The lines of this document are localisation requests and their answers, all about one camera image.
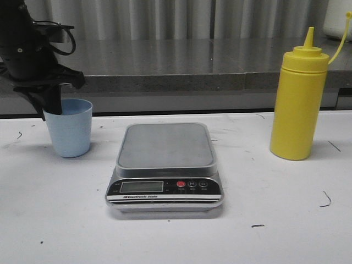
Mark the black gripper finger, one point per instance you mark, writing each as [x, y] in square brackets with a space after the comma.
[34, 96]
[52, 100]

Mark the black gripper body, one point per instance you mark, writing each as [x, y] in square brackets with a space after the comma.
[29, 48]

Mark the light blue plastic cup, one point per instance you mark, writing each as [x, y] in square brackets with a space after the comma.
[70, 132]

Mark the yellow squeeze bottle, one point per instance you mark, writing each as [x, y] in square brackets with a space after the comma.
[300, 88]

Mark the silver electronic kitchen scale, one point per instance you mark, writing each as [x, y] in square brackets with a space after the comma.
[166, 168]

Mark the grey stone counter ledge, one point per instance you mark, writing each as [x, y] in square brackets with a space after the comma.
[185, 76]

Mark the white container in background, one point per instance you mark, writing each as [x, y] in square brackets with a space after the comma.
[335, 18]

